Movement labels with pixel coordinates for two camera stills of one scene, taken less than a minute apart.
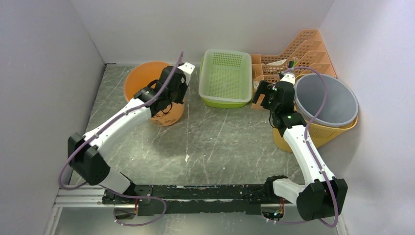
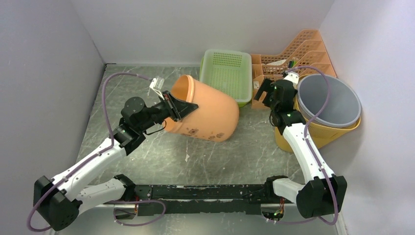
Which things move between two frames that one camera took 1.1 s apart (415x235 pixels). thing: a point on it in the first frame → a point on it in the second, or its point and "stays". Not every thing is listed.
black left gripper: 183,85 → 177,109
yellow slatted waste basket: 318,135 stays
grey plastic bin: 341,106 stays
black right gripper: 263,88 stays
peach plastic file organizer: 307,55 stays
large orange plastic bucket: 137,78 → 215,119
